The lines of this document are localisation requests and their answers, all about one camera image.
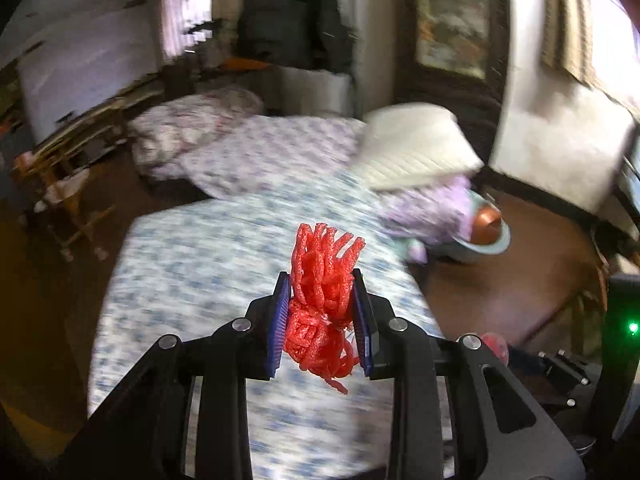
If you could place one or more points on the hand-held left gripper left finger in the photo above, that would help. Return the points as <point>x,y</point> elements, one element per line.
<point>280,325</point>

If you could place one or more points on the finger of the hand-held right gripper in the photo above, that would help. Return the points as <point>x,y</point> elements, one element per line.
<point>565,375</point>

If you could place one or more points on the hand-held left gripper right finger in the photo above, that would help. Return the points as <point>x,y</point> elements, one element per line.
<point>361,325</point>

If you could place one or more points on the red foam net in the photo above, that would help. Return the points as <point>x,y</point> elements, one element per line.
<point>320,280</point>

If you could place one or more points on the small red pink wrapper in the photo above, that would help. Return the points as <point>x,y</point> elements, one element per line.
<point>495,347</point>

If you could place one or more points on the blue floral bedsheet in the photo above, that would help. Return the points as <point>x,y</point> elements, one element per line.
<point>200,270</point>

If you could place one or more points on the dark wooden furniture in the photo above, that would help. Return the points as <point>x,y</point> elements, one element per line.
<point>600,255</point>

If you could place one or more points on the pale green basin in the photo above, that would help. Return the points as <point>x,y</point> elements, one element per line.
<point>480,255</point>

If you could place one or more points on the purple floral sheet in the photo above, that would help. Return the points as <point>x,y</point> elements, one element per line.
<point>280,155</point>

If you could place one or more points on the white quilted pillow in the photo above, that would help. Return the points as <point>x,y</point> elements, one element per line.
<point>415,150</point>

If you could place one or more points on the folded purple floral quilt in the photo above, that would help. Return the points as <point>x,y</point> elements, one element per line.
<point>190,125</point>

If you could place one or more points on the light wooden chair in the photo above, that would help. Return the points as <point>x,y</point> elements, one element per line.
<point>65,195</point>

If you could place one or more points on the long wooden table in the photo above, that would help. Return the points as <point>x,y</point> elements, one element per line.
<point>95,130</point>

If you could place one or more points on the black jacket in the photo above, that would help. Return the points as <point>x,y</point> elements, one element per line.
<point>290,15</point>

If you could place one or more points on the pink window curtain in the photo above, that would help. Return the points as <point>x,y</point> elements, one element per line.
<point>175,15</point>

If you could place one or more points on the striped beige curtain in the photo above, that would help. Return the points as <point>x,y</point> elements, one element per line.
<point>570,15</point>

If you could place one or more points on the landscape painting in carved frame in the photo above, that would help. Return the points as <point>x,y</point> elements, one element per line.
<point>450,15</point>

